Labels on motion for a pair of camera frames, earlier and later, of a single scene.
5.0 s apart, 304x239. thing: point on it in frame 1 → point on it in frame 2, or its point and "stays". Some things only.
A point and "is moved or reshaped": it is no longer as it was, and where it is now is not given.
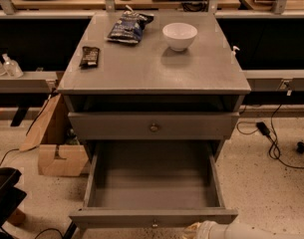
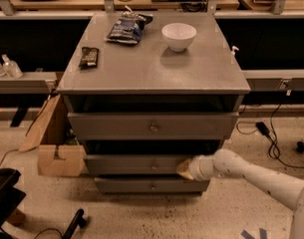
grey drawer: (152, 184) is moved or reshaped
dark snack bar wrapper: (90, 56) stays
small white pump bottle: (233, 54) stays
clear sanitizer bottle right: (11, 67) stays
